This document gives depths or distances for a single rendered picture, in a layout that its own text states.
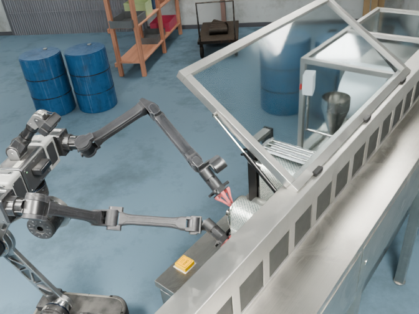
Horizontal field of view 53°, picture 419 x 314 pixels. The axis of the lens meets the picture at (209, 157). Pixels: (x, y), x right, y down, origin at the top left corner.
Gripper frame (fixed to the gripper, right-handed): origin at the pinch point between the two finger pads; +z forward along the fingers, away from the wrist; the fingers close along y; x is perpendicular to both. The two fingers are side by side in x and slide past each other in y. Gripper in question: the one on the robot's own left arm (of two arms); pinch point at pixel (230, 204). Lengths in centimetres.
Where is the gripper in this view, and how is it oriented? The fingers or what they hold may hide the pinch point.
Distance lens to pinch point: 190.7
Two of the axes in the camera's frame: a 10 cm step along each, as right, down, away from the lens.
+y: -6.5, 4.2, -6.3
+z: 6.2, 7.7, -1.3
